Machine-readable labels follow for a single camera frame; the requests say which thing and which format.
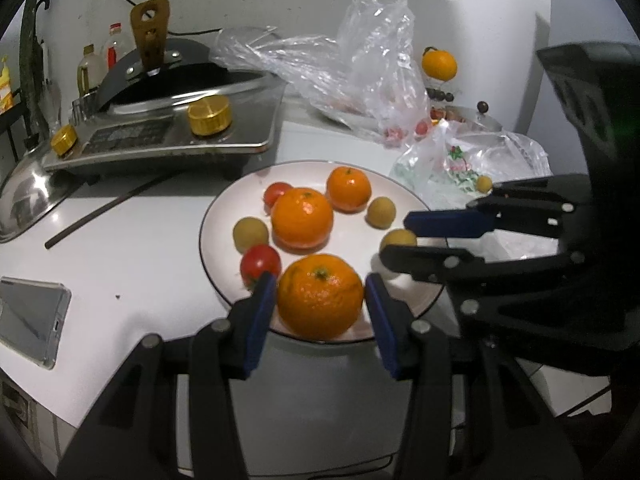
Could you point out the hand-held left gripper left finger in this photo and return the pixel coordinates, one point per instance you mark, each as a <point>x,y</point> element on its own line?
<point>262,320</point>

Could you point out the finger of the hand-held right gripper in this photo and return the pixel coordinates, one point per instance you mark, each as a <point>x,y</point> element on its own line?
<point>425,261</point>
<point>440,223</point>

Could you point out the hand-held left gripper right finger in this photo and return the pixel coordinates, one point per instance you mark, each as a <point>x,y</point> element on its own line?
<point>382,325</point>

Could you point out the yellow-green longan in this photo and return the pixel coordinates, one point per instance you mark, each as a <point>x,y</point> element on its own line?
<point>398,238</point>
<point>250,234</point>
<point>381,212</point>
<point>483,183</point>

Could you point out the white round plate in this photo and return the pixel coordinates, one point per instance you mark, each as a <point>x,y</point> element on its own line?
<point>350,240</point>

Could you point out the white printed plastic bag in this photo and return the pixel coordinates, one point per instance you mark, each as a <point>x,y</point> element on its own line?
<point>520,152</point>

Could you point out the clear plastic bag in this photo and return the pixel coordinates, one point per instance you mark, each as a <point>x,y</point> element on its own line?
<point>360,60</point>

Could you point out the small red cherry tomato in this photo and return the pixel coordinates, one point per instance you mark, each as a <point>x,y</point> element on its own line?
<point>422,127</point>
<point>395,133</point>

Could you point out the orange mandarin with stem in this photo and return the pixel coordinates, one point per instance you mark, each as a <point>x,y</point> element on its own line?
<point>439,64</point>

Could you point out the black chopstick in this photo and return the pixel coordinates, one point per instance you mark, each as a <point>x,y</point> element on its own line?
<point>100,212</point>

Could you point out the silver induction cooker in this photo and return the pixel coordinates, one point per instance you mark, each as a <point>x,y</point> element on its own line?
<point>240,125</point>

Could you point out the smartphone in clear case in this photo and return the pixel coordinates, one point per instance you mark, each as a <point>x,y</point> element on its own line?
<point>30,317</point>

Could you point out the clear oil bottle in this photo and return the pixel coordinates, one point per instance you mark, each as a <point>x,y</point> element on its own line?
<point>90,72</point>

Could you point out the red-capped clear bottle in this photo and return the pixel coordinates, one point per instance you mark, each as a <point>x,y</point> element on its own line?
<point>115,47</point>

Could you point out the black metal rack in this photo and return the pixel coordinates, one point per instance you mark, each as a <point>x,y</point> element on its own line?
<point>15,120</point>

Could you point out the yellow detergent bottle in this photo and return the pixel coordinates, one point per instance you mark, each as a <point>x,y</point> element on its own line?
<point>5,90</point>

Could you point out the wall power socket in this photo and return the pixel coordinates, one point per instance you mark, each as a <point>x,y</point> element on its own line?
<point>12,405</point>

